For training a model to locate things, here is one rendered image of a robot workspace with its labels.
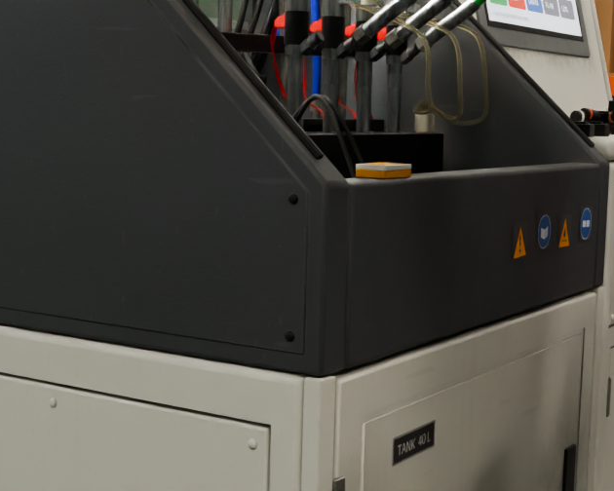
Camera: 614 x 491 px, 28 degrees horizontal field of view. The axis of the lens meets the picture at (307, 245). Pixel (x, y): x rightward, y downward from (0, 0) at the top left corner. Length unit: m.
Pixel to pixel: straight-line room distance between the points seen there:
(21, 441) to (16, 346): 0.09
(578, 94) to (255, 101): 1.22
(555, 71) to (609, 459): 0.69
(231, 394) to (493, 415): 0.37
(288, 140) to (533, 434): 0.58
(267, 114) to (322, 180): 0.08
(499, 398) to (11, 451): 0.51
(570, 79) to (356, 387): 1.19
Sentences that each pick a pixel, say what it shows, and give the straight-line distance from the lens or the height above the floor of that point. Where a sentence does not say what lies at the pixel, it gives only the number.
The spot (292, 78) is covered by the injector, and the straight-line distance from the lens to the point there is 1.40.
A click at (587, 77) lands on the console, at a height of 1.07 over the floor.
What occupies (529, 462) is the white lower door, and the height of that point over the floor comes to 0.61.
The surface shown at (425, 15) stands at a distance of 1.50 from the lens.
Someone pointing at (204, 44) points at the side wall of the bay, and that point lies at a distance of 1.05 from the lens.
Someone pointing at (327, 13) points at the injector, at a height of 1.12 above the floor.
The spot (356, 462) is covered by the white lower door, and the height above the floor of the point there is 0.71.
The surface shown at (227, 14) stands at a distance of 1.56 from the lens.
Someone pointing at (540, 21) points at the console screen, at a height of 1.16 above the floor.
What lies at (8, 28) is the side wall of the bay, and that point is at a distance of 1.20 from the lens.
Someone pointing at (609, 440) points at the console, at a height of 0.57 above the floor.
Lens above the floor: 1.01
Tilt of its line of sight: 7 degrees down
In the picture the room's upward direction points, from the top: 2 degrees clockwise
